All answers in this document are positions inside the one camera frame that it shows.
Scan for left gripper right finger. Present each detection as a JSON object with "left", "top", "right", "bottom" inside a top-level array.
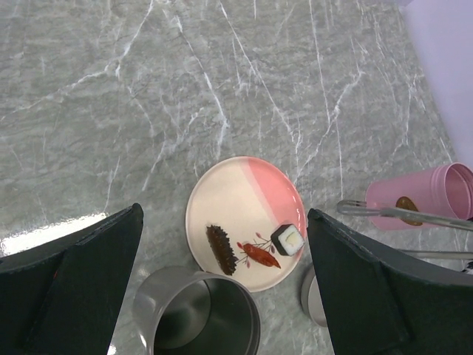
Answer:
[{"left": 307, "top": 209, "right": 472, "bottom": 354}]

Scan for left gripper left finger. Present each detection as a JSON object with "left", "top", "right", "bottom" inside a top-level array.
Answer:
[{"left": 1, "top": 203, "right": 143, "bottom": 354}]

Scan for metal tongs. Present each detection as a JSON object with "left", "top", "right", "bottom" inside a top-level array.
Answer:
[{"left": 336, "top": 200, "right": 472, "bottom": 261}]

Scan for sushi roll toy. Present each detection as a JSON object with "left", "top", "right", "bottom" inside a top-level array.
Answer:
[{"left": 270, "top": 224, "right": 304, "bottom": 257}]

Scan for red shrimp toy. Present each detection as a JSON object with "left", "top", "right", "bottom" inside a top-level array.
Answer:
[{"left": 237, "top": 243, "right": 281, "bottom": 268}]

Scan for dark sea cucumber toy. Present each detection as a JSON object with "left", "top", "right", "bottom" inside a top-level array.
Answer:
[{"left": 206, "top": 225, "right": 238, "bottom": 276}]

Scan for grey round lid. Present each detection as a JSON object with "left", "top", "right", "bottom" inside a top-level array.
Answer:
[{"left": 300, "top": 265, "right": 327, "bottom": 328}]

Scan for grey cylindrical container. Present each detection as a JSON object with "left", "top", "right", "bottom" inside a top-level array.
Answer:
[{"left": 132, "top": 266, "right": 261, "bottom": 355}]

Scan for pink cylindrical container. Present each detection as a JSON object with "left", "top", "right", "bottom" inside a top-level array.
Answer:
[{"left": 365, "top": 163, "right": 472, "bottom": 220}]

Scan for pink and cream plate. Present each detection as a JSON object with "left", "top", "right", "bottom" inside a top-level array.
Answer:
[{"left": 186, "top": 156, "right": 307, "bottom": 292}]

